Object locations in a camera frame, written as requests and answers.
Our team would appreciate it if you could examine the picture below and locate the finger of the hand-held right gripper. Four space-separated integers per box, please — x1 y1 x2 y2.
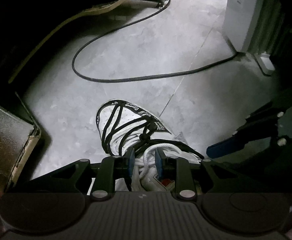
244 104 287 128
206 123 288 159

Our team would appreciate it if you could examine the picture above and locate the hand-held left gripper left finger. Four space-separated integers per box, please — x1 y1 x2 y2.
11 148 136 201

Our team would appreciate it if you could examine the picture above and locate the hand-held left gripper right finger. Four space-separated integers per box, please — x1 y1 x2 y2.
155 149 269 201

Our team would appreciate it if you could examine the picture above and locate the white shoelace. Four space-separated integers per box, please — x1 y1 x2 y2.
111 130 181 186

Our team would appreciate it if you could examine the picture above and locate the black and white sneaker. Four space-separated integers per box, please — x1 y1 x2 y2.
96 99 204 193

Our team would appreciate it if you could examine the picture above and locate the black shoelace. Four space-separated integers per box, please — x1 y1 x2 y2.
97 102 161 155

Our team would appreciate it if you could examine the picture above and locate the small white block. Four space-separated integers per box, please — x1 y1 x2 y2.
256 52 275 76

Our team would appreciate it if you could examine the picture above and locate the white plastic object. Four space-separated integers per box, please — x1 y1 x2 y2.
224 0 267 53

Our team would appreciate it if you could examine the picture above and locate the silver desk cabinet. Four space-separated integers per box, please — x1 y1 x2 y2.
0 96 42 188

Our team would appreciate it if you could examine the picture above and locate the wooden desk base board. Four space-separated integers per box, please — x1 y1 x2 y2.
8 0 148 83

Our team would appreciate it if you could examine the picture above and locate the black floor cable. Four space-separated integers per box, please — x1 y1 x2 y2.
71 0 240 83

